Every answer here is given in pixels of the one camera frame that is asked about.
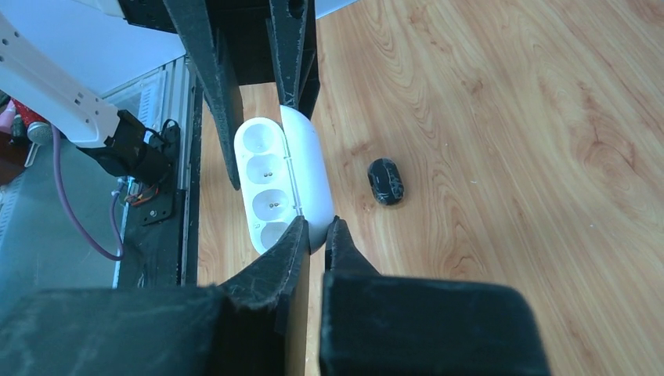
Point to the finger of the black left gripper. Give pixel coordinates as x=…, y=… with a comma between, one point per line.
x=206, y=46
x=293, y=44

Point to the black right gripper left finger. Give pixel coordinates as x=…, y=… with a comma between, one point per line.
x=253, y=324

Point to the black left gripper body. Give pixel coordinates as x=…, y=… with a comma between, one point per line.
x=244, y=25

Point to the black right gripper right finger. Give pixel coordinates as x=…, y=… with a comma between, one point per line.
x=373, y=324

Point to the black earbud charging case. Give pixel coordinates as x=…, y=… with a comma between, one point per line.
x=385, y=181

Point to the white earbud charging case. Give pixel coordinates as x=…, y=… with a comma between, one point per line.
x=282, y=175

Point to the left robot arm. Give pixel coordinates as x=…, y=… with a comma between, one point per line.
x=53, y=51

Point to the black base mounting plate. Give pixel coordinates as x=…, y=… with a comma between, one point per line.
x=161, y=231

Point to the aluminium frame rail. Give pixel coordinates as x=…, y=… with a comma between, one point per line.
x=142, y=97

